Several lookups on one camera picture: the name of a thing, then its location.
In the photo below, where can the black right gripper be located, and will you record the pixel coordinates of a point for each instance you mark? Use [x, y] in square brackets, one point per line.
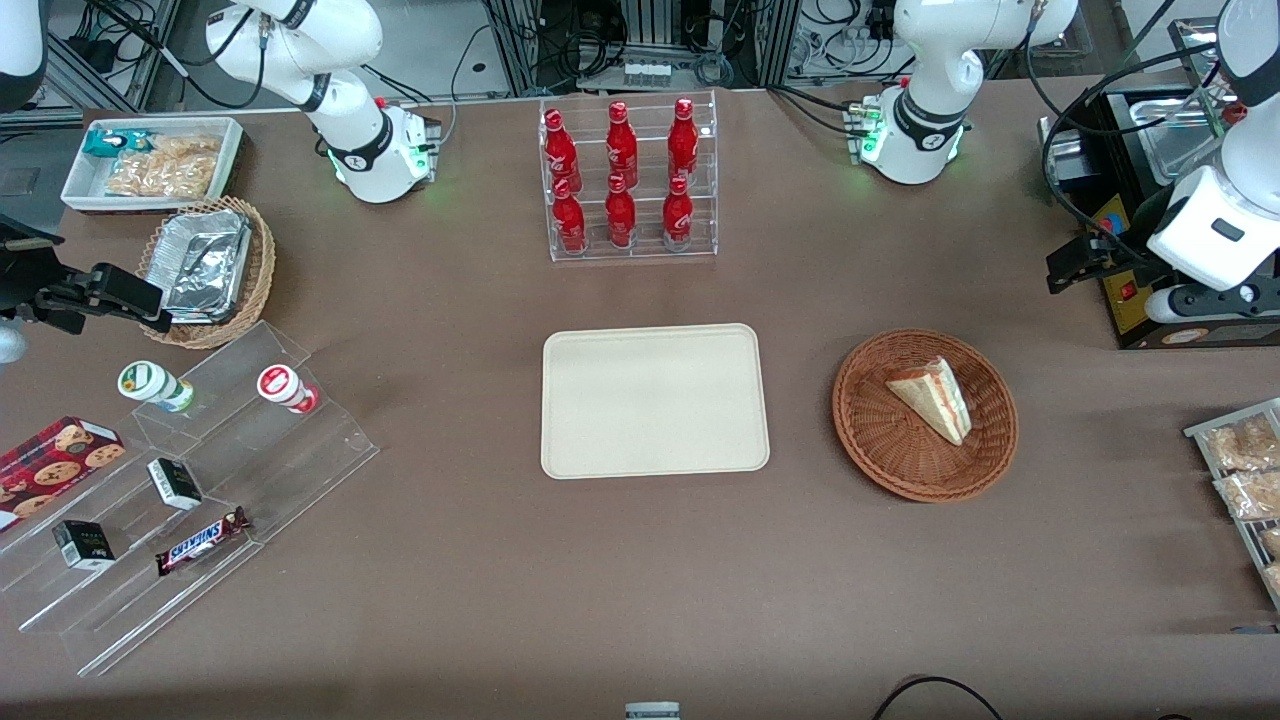
[22, 278]

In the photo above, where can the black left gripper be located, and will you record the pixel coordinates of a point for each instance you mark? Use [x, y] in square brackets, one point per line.
[1128, 243]

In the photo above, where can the triangular sandwich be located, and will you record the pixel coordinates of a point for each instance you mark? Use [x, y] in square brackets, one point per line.
[935, 400]

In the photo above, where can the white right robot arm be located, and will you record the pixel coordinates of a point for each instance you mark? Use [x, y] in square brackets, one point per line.
[350, 150]

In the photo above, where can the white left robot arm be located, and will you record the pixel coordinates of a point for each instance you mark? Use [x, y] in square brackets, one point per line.
[925, 110]

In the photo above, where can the small light wicker basket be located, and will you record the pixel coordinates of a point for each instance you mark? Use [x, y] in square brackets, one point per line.
[260, 270]

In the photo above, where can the grey metal snack tray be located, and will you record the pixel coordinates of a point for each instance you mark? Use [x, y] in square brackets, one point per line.
[1205, 430]

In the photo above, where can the large brown wicker basket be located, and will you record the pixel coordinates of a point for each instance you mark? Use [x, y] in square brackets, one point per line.
[880, 440]

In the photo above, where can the beige plastic tray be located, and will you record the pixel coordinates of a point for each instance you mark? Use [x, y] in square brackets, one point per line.
[655, 400]

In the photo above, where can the aluminium foil container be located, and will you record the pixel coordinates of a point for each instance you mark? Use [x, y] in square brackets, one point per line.
[205, 265]

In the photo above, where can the green lid drink cup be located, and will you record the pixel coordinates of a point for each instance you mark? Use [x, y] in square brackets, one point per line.
[150, 382]

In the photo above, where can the black food warmer cabinet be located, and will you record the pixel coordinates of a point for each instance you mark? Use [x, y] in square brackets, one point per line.
[1135, 320]

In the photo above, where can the white rectangular bin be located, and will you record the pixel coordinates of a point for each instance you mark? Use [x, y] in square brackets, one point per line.
[85, 190]

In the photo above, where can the clear bag of chips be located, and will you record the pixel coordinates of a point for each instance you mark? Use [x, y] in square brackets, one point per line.
[165, 170]

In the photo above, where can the steel warmer pan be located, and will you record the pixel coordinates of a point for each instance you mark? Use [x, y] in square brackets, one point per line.
[1175, 140]

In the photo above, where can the red lid drink cup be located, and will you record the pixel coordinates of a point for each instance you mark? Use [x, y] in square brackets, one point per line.
[280, 385]

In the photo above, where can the teal snack packet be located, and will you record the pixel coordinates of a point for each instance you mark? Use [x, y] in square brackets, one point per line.
[110, 142]

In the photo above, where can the dark grey flat box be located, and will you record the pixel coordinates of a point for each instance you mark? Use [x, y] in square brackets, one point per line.
[25, 185]

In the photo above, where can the small black white box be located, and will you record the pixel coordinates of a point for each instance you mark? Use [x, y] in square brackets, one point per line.
[175, 483]

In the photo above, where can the red cookie box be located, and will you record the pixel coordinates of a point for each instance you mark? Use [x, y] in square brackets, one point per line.
[55, 465]

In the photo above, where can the clear acrylic step display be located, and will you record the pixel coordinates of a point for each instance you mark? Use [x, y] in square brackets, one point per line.
[290, 470]

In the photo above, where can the snickers chocolate bar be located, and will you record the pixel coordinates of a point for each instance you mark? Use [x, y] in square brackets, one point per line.
[200, 542]

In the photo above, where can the clear bag of pastries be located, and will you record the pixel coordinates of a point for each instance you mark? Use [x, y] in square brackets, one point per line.
[1274, 578]
[1255, 495]
[1245, 445]
[1272, 542]

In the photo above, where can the red cola bottle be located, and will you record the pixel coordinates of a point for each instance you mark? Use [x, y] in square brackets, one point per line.
[683, 140]
[570, 220]
[678, 215]
[560, 150]
[621, 145]
[620, 215]

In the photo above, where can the clear acrylic bottle rack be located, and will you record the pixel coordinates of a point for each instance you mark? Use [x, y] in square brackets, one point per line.
[646, 215]

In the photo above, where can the small grey white device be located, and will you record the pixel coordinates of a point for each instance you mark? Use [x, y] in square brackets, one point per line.
[652, 711]

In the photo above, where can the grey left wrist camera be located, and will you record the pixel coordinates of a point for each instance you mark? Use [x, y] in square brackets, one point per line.
[1200, 303]

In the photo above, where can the aluminium frame equipment rack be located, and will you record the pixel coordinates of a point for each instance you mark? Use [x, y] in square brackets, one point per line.
[650, 35]

